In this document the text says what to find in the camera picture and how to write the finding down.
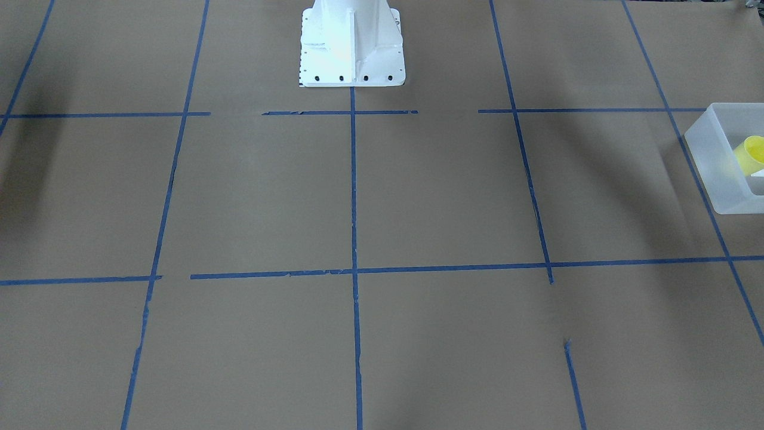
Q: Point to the yellow plastic cup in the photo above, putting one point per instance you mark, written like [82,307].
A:
[749,155]

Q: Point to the clear plastic storage box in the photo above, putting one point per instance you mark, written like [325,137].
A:
[712,140]

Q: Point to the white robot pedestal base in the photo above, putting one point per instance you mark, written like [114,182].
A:
[351,44]

